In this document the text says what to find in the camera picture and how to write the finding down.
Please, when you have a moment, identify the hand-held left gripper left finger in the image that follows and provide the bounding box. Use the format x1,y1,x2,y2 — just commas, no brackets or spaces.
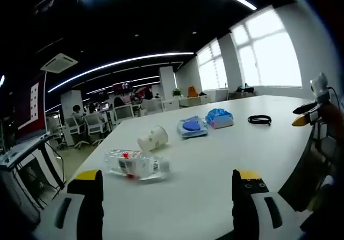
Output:
34,169,104,240

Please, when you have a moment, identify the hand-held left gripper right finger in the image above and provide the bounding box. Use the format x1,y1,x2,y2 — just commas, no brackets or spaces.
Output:
231,169,306,240

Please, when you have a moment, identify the clear plastic bottle red label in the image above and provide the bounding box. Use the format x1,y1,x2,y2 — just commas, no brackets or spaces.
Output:
104,148,173,182

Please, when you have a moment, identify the blue tissue pack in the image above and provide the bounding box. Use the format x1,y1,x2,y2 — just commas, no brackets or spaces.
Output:
205,108,234,130

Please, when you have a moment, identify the blue packet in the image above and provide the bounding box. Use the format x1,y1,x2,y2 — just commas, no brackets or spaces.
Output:
177,116,209,140

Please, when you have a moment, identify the white paper cup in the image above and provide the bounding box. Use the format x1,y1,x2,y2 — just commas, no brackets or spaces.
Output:
137,124,169,152

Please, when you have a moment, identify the large window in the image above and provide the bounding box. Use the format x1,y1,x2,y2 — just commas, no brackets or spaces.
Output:
196,38,228,90
230,8,304,88

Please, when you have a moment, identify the dark bag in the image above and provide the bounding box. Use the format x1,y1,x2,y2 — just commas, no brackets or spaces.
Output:
235,83,255,93

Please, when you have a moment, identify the white table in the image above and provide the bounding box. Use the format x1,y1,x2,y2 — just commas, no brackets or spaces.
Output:
62,94,323,240

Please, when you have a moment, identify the white office chair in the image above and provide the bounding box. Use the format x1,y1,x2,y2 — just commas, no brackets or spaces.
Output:
84,113,109,146
113,105,134,125
63,115,87,150
141,98,164,116

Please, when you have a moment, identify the grey standing desk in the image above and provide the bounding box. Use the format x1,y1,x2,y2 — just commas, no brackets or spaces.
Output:
0,133,66,200

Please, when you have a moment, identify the white low cabinet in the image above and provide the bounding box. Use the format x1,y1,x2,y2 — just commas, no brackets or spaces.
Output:
178,94,211,108

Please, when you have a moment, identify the ceiling air conditioner unit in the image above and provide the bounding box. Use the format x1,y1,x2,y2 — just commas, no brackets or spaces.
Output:
40,52,79,74

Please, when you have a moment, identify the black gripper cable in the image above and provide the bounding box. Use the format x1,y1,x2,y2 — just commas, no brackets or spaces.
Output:
328,86,340,104

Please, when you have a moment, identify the white dotted wall poster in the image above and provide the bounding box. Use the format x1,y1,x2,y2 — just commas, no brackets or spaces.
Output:
30,82,40,121

